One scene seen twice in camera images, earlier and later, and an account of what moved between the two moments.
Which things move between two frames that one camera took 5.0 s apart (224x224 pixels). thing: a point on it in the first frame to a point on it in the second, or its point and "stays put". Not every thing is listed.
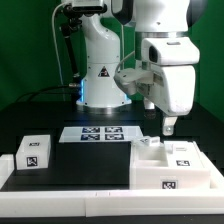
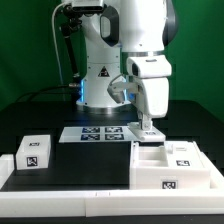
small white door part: [183, 154] stays put
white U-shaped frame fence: [19, 202] stays put
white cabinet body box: [172, 166] stays put
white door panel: [149, 141] to [145, 135]
